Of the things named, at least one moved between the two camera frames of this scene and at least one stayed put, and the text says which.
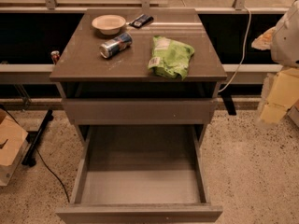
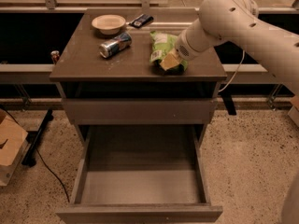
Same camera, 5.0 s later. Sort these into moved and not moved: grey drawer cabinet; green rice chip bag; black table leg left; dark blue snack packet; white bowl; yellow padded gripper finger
Moved: green rice chip bag; yellow padded gripper finger
Not moved: dark blue snack packet; grey drawer cabinet; black table leg left; white bowl
